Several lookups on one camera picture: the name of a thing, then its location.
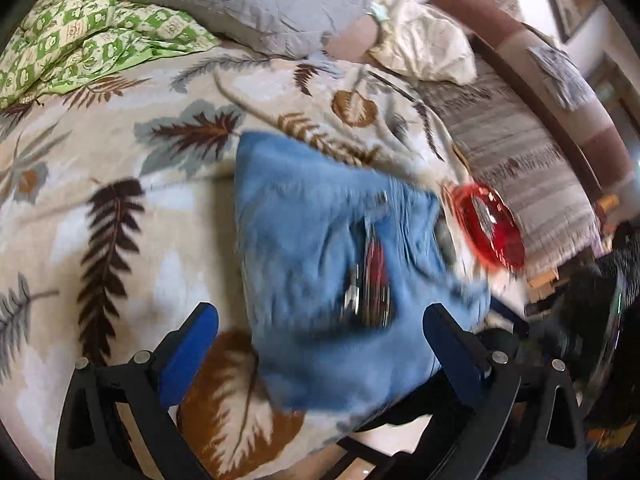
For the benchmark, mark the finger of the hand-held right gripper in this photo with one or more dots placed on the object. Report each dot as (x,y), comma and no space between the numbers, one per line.
(507,316)

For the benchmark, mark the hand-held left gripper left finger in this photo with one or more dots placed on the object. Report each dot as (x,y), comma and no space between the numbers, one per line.
(187,350)

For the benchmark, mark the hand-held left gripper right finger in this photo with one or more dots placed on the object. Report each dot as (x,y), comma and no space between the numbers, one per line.
(455,355)

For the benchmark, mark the blue denim pants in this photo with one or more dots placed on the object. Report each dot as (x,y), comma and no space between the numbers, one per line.
(320,280)

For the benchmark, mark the red translucent plastic dish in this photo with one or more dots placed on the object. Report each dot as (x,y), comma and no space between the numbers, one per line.
(492,225)

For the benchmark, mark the grey striped throw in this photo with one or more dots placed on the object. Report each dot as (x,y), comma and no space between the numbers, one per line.
(515,160)

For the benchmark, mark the leaf print blanket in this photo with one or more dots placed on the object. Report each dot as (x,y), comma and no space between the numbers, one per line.
(125,200)

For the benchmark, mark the brown sofa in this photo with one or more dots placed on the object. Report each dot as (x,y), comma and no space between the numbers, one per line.
(590,125)

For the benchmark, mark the grey patterned cloth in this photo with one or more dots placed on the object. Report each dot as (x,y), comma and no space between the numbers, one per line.
(562,72)

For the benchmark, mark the cream printed pillow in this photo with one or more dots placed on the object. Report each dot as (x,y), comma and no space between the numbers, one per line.
(425,40)

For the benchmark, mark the pink pillow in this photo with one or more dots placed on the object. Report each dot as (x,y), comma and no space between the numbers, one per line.
(352,40)

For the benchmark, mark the green checkered quilt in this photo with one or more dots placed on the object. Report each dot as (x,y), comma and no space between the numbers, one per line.
(75,30)

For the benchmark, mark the grey pillow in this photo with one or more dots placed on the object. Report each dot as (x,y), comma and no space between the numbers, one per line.
(260,0)

